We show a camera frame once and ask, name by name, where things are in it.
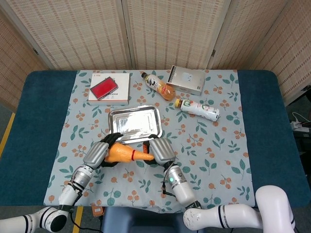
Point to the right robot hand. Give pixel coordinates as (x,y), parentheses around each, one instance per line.
(162,150)

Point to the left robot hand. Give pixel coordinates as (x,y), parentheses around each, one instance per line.
(96,154)

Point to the orange rubber chicken toy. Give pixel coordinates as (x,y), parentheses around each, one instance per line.
(121,153)

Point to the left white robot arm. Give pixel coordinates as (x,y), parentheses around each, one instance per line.
(77,180)

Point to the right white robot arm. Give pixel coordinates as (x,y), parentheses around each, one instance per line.
(182,189)

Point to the metal tray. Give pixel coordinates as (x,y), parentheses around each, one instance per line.
(134,121)

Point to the white bottle yellow cap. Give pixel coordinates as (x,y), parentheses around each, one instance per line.
(199,109)

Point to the floral tablecloth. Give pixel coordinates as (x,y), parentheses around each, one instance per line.
(218,145)

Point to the small orange tag box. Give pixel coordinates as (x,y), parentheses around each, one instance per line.
(97,211)

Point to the orange tea bottle black label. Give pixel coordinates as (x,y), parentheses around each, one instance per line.
(159,86)

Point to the blue padded seat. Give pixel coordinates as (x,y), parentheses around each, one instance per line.
(145,221)

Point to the white flat box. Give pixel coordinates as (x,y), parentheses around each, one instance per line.
(120,85)

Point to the silver grey carton box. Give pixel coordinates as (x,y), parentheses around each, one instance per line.
(187,78)

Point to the teal table cover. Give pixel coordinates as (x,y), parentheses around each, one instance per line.
(267,121)

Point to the woven folding screen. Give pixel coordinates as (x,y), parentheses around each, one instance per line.
(80,31)

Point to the white power strip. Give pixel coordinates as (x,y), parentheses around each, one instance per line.
(300,126)

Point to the black box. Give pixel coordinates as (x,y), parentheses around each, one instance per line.
(303,143)

